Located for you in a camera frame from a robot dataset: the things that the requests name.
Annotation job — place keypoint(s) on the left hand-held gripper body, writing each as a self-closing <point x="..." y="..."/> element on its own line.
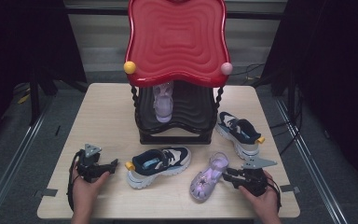
<point x="90" y="169"/>

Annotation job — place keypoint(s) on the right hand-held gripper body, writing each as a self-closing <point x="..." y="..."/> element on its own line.
<point x="254" y="182"/>

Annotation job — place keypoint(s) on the purple sandal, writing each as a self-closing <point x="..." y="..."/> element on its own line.
<point x="163" y="105"/>
<point x="208" y="179"/>

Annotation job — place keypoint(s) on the navy and white sneaker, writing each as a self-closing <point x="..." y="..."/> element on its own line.
<point x="240" y="133"/>
<point x="155" y="168"/>

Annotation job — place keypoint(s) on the red and black shoe rack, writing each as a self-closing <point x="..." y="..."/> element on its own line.
<point x="177" y="43"/>

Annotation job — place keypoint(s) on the person's right hand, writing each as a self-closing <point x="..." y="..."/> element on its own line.
<point x="265" y="202"/>

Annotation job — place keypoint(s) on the person's left hand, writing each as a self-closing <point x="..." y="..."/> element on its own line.
<point x="85" y="193"/>

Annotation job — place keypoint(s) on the grey tape strip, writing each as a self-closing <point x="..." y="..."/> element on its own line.
<point x="289" y="188"/>
<point x="46" y="192"/>

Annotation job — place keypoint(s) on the black metal stand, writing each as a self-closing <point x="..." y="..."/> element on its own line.
<point x="34" y="99"/>

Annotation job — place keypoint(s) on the black curtain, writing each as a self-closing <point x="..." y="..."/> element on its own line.
<point x="18" y="46"/>
<point x="332" y="77"/>

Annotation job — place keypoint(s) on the metal floor rail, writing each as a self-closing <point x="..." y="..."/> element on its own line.
<point x="15" y="155"/>
<point x="310" y="161"/>

